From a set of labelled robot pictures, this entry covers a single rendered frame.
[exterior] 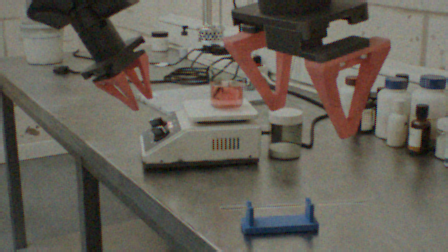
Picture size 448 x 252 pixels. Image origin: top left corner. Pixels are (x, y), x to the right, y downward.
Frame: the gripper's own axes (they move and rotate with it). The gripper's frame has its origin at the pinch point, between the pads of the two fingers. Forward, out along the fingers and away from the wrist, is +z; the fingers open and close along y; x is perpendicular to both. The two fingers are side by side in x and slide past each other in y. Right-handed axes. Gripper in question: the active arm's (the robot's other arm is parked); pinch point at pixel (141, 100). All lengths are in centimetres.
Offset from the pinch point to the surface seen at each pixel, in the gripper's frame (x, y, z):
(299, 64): 22, 60, 26
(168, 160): -1.8, -2.9, 10.4
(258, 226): -27.6, -12.5, 15.5
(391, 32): -8, 60, 23
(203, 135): -6.1, 2.8, 9.8
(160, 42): 91, 76, 13
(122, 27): 152, 107, 10
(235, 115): -9.4, 8.1, 9.9
